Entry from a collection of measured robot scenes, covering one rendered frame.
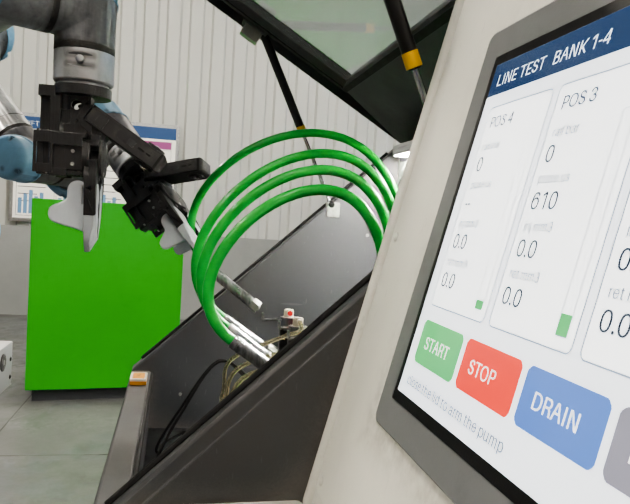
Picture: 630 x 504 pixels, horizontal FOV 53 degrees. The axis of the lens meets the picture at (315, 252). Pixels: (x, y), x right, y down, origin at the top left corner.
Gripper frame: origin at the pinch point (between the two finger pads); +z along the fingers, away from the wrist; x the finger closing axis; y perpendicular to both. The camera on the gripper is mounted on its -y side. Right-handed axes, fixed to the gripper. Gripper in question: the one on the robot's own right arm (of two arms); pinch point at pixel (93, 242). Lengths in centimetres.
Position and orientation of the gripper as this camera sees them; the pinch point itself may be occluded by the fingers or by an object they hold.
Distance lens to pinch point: 87.9
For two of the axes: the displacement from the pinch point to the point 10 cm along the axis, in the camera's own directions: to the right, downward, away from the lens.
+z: -0.6, 10.0, 0.5
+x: 2.1, 0.7, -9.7
